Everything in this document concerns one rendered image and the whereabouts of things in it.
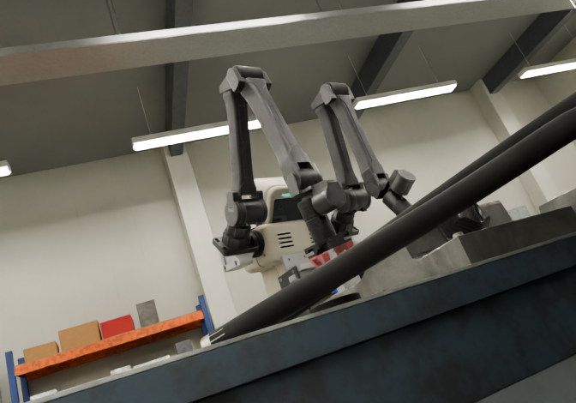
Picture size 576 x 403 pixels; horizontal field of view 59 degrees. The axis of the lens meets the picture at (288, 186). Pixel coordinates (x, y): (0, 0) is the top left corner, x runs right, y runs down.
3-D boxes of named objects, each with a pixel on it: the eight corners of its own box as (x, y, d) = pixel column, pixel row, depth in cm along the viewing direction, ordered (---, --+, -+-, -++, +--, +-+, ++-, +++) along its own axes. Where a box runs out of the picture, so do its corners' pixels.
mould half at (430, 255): (333, 343, 114) (312, 285, 118) (422, 312, 125) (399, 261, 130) (476, 274, 72) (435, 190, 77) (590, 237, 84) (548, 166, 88)
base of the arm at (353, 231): (344, 223, 186) (319, 226, 179) (349, 203, 183) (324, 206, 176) (359, 234, 180) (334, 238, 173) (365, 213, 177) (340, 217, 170)
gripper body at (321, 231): (352, 236, 121) (339, 207, 122) (318, 251, 116) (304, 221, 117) (339, 242, 126) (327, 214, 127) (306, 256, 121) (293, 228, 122)
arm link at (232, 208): (243, 77, 155) (213, 75, 149) (267, 65, 144) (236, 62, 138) (255, 224, 153) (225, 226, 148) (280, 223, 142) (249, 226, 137)
